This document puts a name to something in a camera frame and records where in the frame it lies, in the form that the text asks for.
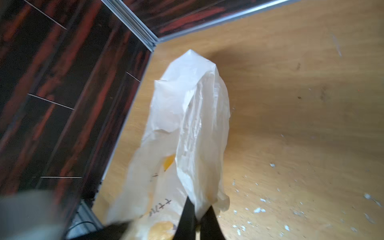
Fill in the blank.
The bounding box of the white plastic bag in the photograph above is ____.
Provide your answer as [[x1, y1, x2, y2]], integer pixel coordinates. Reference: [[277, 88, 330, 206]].
[[107, 50, 231, 240]]

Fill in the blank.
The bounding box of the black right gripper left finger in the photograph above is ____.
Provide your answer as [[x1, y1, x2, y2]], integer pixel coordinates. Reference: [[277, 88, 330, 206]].
[[173, 198, 197, 240]]

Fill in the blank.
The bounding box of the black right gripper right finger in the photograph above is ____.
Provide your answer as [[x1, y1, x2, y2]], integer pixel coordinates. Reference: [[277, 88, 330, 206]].
[[200, 207, 225, 240]]

